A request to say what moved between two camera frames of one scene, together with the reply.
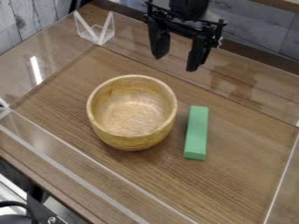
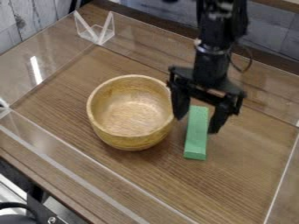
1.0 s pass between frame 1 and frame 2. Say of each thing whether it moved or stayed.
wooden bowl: stayed
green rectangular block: stayed
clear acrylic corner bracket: stayed
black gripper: moved
